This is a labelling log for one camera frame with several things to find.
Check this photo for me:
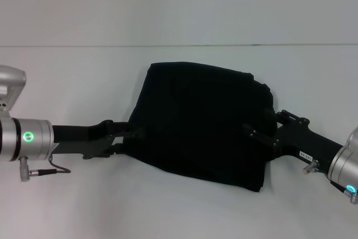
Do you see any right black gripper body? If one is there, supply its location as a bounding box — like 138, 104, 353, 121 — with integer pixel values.
271, 121, 344, 173

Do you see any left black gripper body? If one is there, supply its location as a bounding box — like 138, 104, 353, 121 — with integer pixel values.
51, 120, 120, 161

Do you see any black shirt with FREE print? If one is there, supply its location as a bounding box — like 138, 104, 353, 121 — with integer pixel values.
127, 62, 276, 194

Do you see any silver plug with grey cable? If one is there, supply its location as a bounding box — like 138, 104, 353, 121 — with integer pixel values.
301, 159, 321, 175

